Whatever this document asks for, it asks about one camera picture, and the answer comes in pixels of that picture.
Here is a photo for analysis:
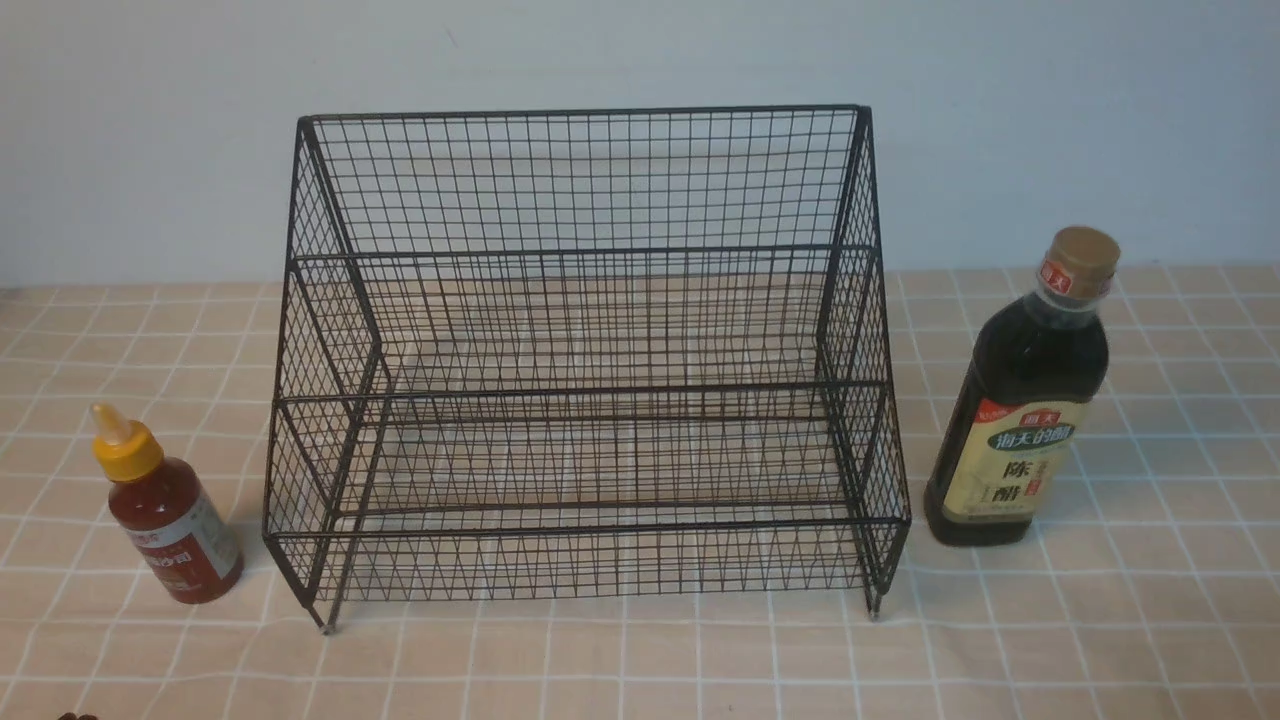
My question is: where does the dark vinegar bottle gold cap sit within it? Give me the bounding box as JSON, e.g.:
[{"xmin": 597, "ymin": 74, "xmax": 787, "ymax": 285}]
[{"xmin": 923, "ymin": 225, "xmax": 1121, "ymax": 547}]

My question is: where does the red sauce bottle yellow cap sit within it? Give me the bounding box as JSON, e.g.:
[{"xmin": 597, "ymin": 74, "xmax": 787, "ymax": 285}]
[{"xmin": 90, "ymin": 404, "xmax": 244, "ymax": 605}]

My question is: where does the beige checkered tablecloth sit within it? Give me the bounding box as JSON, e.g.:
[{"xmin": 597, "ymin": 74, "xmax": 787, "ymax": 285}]
[{"xmin": 1, "ymin": 265, "xmax": 1277, "ymax": 719}]

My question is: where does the black wire mesh shelf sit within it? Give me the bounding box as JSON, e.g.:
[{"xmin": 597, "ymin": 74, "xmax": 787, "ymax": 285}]
[{"xmin": 261, "ymin": 104, "xmax": 913, "ymax": 632}]

